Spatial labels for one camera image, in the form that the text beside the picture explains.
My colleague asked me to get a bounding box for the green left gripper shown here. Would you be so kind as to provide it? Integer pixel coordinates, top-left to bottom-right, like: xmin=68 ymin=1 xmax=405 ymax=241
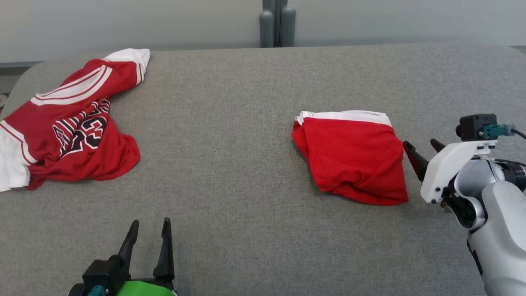
xmin=113 ymin=218 xmax=178 ymax=296

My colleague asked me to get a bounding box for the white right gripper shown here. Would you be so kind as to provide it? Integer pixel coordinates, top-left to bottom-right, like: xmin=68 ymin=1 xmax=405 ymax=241
xmin=403 ymin=139 xmax=498 ymax=204

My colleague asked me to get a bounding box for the red shorts white waistband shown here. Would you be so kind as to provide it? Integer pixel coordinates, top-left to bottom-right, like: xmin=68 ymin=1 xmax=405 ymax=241
xmin=292 ymin=110 xmax=409 ymax=206

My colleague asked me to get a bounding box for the red basketball jersey number 23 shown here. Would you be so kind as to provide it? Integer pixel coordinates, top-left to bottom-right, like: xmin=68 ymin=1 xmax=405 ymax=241
xmin=0 ymin=49 xmax=151 ymax=192

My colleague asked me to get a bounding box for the black right cable teal plug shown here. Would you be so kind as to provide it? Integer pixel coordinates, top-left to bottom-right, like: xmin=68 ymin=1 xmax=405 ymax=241
xmin=483 ymin=124 xmax=526 ymax=140

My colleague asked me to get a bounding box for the grey partition post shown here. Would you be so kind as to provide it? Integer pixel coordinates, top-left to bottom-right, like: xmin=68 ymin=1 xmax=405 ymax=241
xmin=259 ymin=0 xmax=277 ymax=48
xmin=276 ymin=0 xmax=296 ymax=48

